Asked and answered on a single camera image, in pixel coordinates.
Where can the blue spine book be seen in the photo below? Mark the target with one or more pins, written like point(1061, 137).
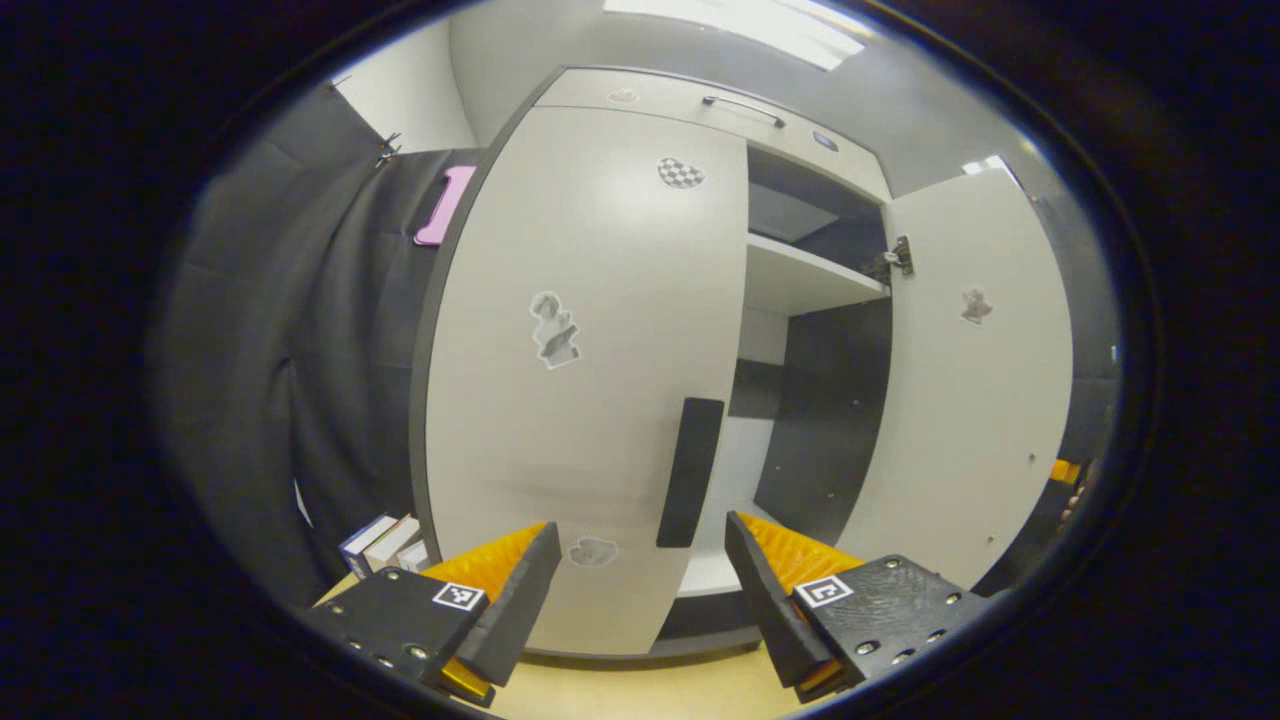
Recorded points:
point(365, 545)

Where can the small ceiling light panel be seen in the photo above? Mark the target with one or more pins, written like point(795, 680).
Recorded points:
point(985, 165)

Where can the beige cabinet door box sticker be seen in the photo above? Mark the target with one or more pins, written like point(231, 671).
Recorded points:
point(960, 430)

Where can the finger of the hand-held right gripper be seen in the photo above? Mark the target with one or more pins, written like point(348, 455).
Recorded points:
point(1063, 471)

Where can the black backdrop cloth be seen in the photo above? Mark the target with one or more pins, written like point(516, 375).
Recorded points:
point(300, 350)

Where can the black binder clip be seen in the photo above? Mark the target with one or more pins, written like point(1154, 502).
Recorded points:
point(388, 150)

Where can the beige double-door shoe cabinet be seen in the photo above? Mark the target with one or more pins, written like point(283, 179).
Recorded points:
point(800, 280)

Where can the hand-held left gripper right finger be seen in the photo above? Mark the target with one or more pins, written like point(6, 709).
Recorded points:
point(765, 590)

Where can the white spine book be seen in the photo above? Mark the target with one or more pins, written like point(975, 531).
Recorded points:
point(395, 540)

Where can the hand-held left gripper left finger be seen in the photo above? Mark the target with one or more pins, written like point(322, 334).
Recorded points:
point(520, 600)

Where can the beige cabinet door checkered sticker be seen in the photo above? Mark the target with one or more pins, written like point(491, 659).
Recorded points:
point(600, 420)

